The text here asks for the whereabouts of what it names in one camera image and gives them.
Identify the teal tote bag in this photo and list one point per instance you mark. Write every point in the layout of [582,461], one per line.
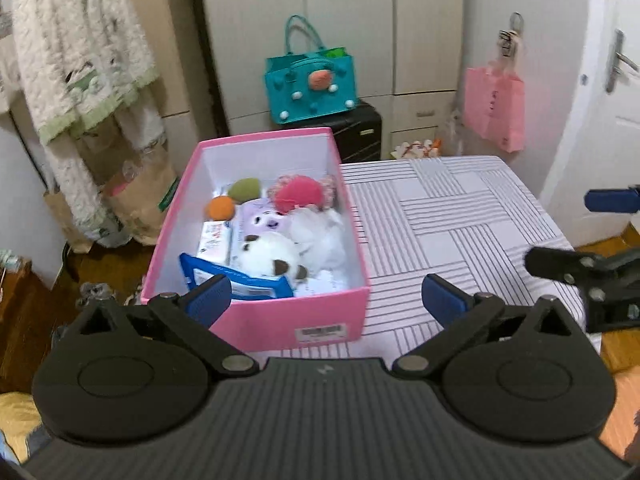
[310,90]

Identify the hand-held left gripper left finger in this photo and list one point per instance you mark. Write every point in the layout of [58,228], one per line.
[210,300]

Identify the pink cardboard box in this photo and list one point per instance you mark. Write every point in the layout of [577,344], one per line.
[280,317]

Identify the white and orange floor item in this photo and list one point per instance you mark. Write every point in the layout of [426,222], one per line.
[417,149]

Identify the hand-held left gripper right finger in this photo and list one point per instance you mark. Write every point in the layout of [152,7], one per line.
[442,300]

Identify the white panda plush toy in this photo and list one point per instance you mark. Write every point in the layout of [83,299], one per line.
[265,257]

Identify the white barcode packet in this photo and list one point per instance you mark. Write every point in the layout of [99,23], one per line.
[215,240]

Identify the beige wardrobe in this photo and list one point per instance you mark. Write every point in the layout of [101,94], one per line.
[350,20]

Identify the white printed paper sheet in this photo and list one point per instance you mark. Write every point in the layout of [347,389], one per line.
[325,282]

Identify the green sponge ball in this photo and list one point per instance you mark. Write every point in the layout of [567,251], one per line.
[245,189]

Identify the white and green bathrobe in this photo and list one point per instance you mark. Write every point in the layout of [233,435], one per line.
[75,60]

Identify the white door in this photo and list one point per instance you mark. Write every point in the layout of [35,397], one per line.
[620,150]

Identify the purple plush toy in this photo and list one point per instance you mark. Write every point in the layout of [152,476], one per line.
[265,220]

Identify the pink bath puff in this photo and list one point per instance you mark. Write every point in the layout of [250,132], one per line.
[297,192]

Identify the brown paper bag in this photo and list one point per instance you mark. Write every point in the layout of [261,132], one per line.
[65,220]
[145,205]

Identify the orange white plush toy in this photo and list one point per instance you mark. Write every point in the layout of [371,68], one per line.
[320,237]

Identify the blue packet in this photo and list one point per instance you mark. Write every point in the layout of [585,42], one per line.
[255,290]

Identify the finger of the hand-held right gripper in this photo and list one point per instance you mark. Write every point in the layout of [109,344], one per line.
[610,290]
[612,201]

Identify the striped tablecloth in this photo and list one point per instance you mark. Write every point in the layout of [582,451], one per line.
[450,220]

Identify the beige wooden cabinet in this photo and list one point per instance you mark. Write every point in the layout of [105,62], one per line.
[165,35]

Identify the pink tote bag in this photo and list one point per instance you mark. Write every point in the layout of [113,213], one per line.
[495,110]

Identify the black suitcase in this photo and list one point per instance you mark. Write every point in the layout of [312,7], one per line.
[360,135]

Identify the orange sponge ball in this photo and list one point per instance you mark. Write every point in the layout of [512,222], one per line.
[221,207]

